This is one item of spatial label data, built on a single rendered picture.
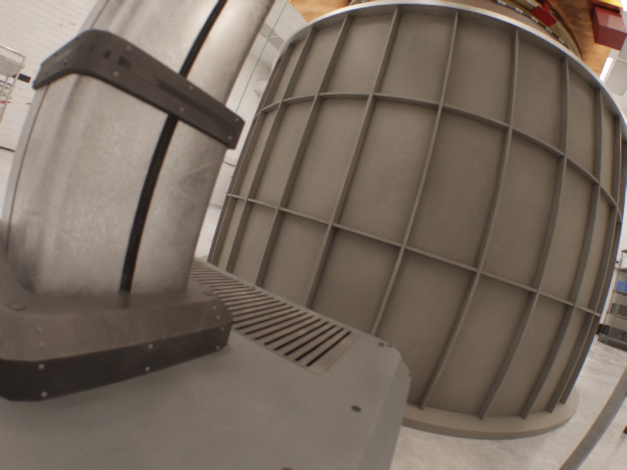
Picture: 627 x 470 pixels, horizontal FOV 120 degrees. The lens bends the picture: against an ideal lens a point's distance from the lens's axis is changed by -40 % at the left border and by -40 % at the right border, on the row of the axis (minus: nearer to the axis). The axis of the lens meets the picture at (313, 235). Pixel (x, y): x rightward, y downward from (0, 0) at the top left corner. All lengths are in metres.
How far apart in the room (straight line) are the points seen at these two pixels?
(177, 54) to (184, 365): 0.21
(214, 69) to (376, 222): 0.60
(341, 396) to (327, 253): 0.58
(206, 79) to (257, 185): 0.85
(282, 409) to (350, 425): 0.05
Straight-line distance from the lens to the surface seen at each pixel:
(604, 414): 0.64
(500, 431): 0.90
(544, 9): 1.69
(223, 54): 0.24
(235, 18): 0.25
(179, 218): 0.21
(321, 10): 2.16
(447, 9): 1.04
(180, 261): 0.23
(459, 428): 0.81
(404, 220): 0.74
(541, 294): 0.85
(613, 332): 6.80
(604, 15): 1.73
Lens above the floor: 0.38
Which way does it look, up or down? 2 degrees down
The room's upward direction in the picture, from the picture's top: 18 degrees clockwise
